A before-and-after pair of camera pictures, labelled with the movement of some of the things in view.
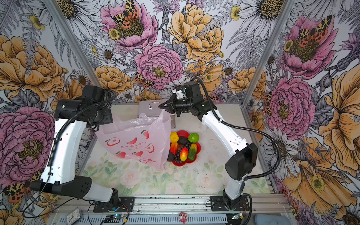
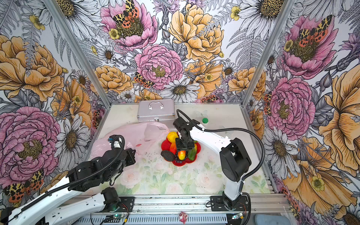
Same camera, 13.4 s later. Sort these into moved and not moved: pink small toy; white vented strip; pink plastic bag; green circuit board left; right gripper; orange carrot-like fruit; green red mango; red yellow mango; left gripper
Moved: pink plastic bag; right gripper; left gripper
Not moved: red yellow mango; pink small toy; green red mango; white vented strip; orange carrot-like fruit; green circuit board left
